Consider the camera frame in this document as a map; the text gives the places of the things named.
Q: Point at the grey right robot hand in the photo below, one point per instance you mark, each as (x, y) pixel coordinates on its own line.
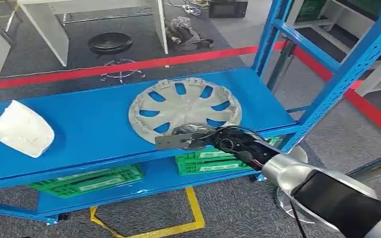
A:
(193, 128)

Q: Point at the silver plastic wheel hubcap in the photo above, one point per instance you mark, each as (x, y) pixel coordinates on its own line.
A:
(180, 108)

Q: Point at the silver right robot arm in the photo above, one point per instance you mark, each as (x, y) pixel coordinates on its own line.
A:
(308, 177)

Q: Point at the green folded plastic crate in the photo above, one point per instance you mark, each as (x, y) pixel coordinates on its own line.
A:
(210, 168)
(95, 188)
(210, 154)
(111, 172)

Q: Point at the yellow floor tape square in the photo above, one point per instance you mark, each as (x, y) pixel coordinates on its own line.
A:
(195, 210)

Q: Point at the grey crumpled bag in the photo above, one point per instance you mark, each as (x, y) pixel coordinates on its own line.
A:
(187, 34)

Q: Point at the red barrier band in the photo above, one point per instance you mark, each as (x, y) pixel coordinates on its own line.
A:
(111, 69)

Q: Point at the blue metal shelf rack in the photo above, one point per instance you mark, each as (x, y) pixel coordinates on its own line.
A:
(88, 131)

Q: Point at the chrome stool base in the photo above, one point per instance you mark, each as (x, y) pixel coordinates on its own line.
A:
(302, 156)

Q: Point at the black seat chrome stool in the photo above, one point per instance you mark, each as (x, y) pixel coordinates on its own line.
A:
(109, 42)

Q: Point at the white power strip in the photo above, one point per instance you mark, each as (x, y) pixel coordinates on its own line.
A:
(190, 8)

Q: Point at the black microwave oven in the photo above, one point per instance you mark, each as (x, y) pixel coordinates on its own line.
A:
(228, 9)

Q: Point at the white plastic shell part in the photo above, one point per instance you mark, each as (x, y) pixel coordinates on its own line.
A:
(23, 131)

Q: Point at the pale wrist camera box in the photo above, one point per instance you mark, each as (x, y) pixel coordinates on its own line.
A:
(170, 142)

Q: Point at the dark barrier post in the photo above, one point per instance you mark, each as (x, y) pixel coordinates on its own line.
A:
(280, 65)

